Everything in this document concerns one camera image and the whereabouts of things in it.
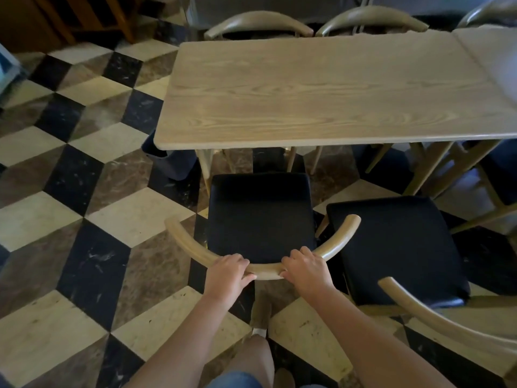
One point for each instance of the person's right hand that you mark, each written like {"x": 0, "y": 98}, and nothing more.
{"x": 309, "y": 274}

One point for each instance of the person's left hand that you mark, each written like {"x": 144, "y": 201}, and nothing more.
{"x": 224, "y": 280}

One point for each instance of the person's left thumb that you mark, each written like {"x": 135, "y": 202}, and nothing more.
{"x": 247, "y": 280}

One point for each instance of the person's right thumb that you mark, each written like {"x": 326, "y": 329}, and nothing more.
{"x": 287, "y": 274}

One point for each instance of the wooden chair with black seat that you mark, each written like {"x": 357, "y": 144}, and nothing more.
{"x": 398, "y": 246}
{"x": 260, "y": 218}

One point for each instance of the person's left forearm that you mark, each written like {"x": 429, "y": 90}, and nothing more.
{"x": 190, "y": 343}

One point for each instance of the person's right forearm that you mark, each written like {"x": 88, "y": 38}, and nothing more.
{"x": 363, "y": 343}

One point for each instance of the beige shoe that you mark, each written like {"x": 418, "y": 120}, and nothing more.
{"x": 261, "y": 313}
{"x": 284, "y": 379}

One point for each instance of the white sock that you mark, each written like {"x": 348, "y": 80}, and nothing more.
{"x": 259, "y": 332}

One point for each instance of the person's leg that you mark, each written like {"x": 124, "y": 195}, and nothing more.
{"x": 252, "y": 359}

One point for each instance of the blue denim shorts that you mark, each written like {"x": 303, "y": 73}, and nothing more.
{"x": 234, "y": 380}

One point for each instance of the dark blue waste bin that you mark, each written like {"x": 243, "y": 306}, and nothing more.
{"x": 173, "y": 163}

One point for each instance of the light wooden table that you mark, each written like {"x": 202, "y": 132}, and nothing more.
{"x": 323, "y": 88}
{"x": 495, "y": 52}

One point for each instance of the wooden chair with dark seat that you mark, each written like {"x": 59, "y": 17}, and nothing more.
{"x": 501, "y": 173}

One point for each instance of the wooden chair with curved backrest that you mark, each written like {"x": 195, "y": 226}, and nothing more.
{"x": 258, "y": 20}
{"x": 369, "y": 16}
{"x": 486, "y": 12}

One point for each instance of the light blue container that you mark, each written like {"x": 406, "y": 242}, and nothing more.
{"x": 8, "y": 70}

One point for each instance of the brown wooden furniture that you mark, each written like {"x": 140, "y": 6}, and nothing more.
{"x": 60, "y": 16}

